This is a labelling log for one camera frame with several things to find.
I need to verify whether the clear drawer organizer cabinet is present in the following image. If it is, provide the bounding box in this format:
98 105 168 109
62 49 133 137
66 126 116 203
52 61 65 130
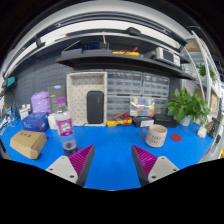
107 70 170 120

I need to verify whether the red round coaster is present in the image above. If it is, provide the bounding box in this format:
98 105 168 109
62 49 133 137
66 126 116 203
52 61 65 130
170 134 182 142

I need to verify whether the beige ceramic mug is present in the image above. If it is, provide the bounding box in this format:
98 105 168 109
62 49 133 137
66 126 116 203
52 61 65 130
140 124 168 148

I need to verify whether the plastic bottle purple label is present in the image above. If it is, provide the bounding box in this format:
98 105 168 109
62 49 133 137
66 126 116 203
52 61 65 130
54 97 79 157

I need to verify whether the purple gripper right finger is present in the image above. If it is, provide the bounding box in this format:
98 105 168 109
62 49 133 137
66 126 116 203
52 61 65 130
131 145 179 186

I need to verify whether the colourful parts box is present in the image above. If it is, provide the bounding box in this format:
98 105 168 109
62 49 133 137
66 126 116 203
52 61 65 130
130 97 155 117

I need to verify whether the black wall shelf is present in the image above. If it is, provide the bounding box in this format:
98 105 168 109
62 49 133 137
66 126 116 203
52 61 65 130
56 32 193 80

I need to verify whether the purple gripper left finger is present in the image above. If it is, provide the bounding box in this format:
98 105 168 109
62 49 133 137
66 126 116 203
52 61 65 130
47 145 95 187

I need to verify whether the black speaker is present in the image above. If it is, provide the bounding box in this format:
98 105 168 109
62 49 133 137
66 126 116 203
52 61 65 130
87 91 104 124

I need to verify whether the black box white label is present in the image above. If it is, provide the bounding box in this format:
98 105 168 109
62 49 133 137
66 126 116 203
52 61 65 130
132 116 154 128

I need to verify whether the blue tissue box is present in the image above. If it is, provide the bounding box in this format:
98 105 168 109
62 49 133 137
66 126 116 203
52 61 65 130
22 112 49 132

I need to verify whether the white oscilloscope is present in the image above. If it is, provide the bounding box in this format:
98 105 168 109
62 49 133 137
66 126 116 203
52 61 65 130
156 47 180 66

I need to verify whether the dark grey carton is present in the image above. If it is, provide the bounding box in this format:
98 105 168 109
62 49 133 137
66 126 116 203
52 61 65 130
48 85 66 113

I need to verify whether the yellow red multimeter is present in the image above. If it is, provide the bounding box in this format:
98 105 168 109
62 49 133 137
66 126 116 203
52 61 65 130
106 112 132 127

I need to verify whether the green potted plant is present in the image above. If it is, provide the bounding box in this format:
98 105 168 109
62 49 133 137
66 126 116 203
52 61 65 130
166 88 210 124

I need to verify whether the brown cardboard box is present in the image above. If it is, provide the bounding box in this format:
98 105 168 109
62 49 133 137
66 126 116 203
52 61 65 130
10 130 47 159

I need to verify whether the small white box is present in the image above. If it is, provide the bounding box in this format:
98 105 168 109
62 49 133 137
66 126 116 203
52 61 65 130
48 113 57 130

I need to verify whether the white power adapter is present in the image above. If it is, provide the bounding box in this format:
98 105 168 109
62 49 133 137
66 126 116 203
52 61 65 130
197 127 207 138

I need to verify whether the yellow tool on shelf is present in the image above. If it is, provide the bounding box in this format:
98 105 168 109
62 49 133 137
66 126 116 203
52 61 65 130
112 51 140 56

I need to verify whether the purple plastic bag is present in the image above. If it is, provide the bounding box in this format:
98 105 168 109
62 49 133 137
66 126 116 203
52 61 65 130
31 91 50 113

